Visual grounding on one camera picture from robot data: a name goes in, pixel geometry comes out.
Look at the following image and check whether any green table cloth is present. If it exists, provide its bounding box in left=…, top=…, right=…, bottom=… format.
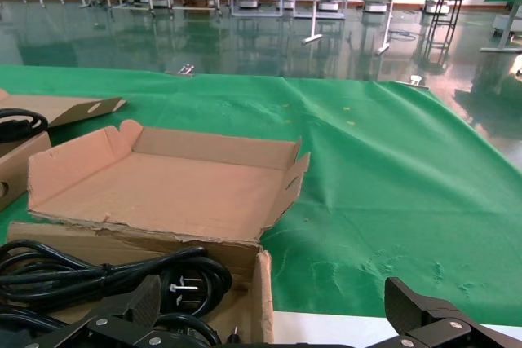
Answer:
left=0, top=64, right=522, bottom=327

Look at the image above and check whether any metal table clamp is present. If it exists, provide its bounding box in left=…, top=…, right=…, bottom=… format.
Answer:
left=165, top=63, right=196, bottom=78
left=394, top=74, right=430, bottom=90

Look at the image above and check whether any black power cable bundle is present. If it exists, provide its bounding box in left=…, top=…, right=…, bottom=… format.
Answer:
left=0, top=108, right=50, bottom=143
left=0, top=305, right=223, bottom=348
left=0, top=240, right=233, bottom=319

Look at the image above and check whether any cardboard box with intact lid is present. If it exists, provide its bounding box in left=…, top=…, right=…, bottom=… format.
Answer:
left=0, top=89, right=127, bottom=213

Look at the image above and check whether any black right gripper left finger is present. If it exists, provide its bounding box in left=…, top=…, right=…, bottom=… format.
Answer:
left=24, top=274, right=177, bottom=348

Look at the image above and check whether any large white robot base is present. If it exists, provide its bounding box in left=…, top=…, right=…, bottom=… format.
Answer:
left=493, top=13, right=522, bottom=37

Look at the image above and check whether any cardboard box with torn lid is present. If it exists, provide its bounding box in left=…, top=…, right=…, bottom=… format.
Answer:
left=7, top=119, right=312, bottom=348

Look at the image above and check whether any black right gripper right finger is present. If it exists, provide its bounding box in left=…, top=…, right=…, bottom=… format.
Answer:
left=366, top=276, right=522, bottom=348

